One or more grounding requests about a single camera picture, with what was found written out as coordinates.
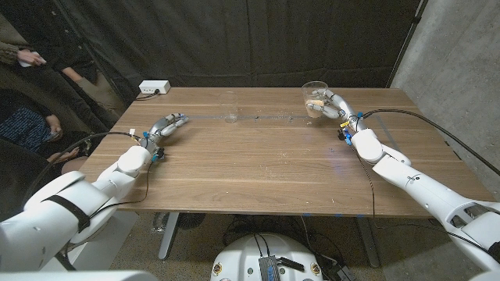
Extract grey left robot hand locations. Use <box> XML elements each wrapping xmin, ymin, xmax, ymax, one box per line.
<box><xmin>142</xmin><ymin>112</ymin><xmax>189</xmax><ymax>145</ymax></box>

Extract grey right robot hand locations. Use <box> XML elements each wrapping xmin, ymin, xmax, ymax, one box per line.
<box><xmin>305</xmin><ymin>88</ymin><xmax>366</xmax><ymax>133</ymax></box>

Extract clear plastic cup with sugar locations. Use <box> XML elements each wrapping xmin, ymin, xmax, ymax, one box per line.
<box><xmin>301</xmin><ymin>80</ymin><xmax>329</xmax><ymax>119</ymax></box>

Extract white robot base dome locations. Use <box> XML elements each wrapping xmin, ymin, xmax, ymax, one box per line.
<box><xmin>210</xmin><ymin>233</ymin><xmax>323</xmax><ymax>281</ymax></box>

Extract white power strip box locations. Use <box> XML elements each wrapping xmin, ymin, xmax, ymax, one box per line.
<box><xmin>138</xmin><ymin>80</ymin><xmax>172</xmax><ymax>95</ymax></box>

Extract person black jacket khaki pants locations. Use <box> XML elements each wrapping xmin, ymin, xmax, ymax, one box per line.
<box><xmin>23</xmin><ymin>11</ymin><xmax>126</xmax><ymax>118</ymax></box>

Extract black backdrop stand pole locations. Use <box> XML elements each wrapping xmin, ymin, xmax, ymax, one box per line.
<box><xmin>386</xmin><ymin>0</ymin><xmax>429</xmax><ymax>89</ymax></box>

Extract clear water bottle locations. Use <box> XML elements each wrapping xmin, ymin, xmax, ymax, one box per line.
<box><xmin>151</xmin><ymin>212</ymin><xmax>170</xmax><ymax>234</ymax></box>

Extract black floor fan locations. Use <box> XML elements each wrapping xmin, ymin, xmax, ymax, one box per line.
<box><xmin>177</xmin><ymin>212</ymin><xmax>206</xmax><ymax>230</ymax></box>

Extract black backdrop curtain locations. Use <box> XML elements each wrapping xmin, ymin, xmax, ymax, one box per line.
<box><xmin>0</xmin><ymin>0</ymin><xmax>427</xmax><ymax>118</ymax></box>

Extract white table leg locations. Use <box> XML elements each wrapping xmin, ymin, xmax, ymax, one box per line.
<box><xmin>158</xmin><ymin>212</ymin><xmax>180</xmax><ymax>261</ymax></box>

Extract grey table leg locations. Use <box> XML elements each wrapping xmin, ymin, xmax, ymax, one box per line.
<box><xmin>355</xmin><ymin>216</ymin><xmax>380</xmax><ymax>269</ymax></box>

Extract seated person blue patterned shirt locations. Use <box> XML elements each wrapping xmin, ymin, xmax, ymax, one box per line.
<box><xmin>0</xmin><ymin>87</ymin><xmax>93</xmax><ymax>175</ymax></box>

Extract white phone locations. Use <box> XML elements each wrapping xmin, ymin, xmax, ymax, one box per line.
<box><xmin>17</xmin><ymin>50</ymin><xmax>44</xmax><ymax>68</ymax></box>

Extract person in brown sweater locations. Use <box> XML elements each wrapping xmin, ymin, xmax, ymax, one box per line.
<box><xmin>0</xmin><ymin>13</ymin><xmax>47</xmax><ymax>68</ymax></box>

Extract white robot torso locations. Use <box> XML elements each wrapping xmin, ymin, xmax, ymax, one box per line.
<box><xmin>0</xmin><ymin>268</ymin><xmax>500</xmax><ymax>281</ymax></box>

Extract grey finned electronics box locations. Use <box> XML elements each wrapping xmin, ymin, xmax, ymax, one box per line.
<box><xmin>258</xmin><ymin>255</ymin><xmax>282</xmax><ymax>281</ymax></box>

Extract black power cable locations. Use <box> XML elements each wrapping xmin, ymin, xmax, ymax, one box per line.
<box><xmin>134</xmin><ymin>88</ymin><xmax>161</xmax><ymax>101</ymax></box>

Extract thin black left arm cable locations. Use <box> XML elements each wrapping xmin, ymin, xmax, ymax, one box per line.
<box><xmin>89</xmin><ymin>159</ymin><xmax>157</xmax><ymax>219</ymax></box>

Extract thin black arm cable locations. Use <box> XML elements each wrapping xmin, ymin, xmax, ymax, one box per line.
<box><xmin>351</xmin><ymin>150</ymin><xmax>500</xmax><ymax>254</ymax></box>
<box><xmin>89</xmin><ymin>159</ymin><xmax>157</xmax><ymax>219</ymax></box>

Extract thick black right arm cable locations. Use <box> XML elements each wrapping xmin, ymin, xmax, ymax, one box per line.
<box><xmin>355</xmin><ymin>108</ymin><xmax>500</xmax><ymax>176</ymax></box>

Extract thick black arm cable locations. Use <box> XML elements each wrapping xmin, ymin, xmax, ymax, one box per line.
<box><xmin>21</xmin><ymin>131</ymin><xmax>141</xmax><ymax>204</ymax></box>
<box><xmin>355</xmin><ymin>108</ymin><xmax>500</xmax><ymax>176</ymax></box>

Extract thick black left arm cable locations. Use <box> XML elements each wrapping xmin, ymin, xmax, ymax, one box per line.
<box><xmin>21</xmin><ymin>131</ymin><xmax>141</xmax><ymax>204</ymax></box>

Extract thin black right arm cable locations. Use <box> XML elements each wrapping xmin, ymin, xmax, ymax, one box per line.
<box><xmin>351</xmin><ymin>150</ymin><xmax>500</xmax><ymax>254</ymax></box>

